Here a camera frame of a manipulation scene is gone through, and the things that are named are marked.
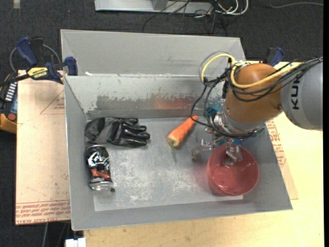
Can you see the black soda can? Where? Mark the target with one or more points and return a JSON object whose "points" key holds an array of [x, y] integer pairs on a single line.
{"points": [[99, 167]]}

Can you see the orange carrot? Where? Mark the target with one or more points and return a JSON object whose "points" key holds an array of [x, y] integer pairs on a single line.
{"points": [[181, 132]]}

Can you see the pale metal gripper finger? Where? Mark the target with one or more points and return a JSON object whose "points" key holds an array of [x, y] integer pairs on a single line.
{"points": [[233, 156], [203, 147]]}

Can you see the grey metal bin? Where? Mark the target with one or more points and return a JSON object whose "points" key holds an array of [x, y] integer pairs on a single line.
{"points": [[154, 174]]}

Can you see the black rubber glove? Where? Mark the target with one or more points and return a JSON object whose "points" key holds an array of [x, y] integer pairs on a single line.
{"points": [[118, 132]]}

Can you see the red plastic bowl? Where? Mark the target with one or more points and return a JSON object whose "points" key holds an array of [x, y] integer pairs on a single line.
{"points": [[231, 179]]}

